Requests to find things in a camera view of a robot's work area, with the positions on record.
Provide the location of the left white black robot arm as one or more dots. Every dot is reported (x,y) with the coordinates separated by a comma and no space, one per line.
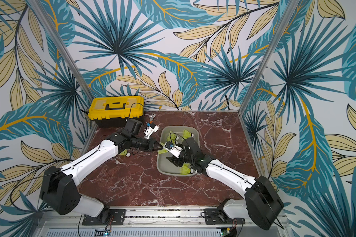
(60,185)

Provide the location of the yellow-green shuttlecock four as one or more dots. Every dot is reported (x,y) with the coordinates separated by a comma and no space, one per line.
(186,169)

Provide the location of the aluminium frame post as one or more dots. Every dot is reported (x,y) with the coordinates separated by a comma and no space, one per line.
(51,30)
(289,11)

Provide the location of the grey plastic storage tray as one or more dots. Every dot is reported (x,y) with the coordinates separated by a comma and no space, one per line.
(163,165)

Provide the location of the yellow-green shuttlecock two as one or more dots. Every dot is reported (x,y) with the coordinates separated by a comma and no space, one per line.
(187,134)

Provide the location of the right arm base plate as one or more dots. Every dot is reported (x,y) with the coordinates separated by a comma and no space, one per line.
(214,216)

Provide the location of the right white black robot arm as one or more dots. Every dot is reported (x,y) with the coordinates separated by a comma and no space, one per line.
(261,202)

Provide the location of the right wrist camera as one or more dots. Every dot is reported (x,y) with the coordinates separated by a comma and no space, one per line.
(173,149)

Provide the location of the aluminium front rail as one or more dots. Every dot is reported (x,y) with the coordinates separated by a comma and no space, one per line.
(154,221)

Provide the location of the left aluminium frame post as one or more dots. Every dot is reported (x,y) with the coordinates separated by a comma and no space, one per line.
(51,30)

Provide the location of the right aluminium frame post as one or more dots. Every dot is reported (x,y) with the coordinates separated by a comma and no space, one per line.
(289,11)

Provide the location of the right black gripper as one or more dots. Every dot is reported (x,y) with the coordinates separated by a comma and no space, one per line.
(179,158)

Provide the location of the yellow-green shuttlecock eight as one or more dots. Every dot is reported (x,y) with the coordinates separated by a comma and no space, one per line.
(172,136)

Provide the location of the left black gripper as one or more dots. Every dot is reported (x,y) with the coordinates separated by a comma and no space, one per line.
(151,145)

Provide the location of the yellow-green shuttlecock nine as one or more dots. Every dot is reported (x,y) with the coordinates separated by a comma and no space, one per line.
(163,151)

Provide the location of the yellow black toolbox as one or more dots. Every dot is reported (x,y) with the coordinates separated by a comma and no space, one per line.
(114,111)

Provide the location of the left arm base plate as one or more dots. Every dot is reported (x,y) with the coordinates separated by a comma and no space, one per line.
(114,217)

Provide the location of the yellow-green shuttlecock ten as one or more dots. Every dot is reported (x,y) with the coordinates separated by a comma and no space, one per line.
(125,153)

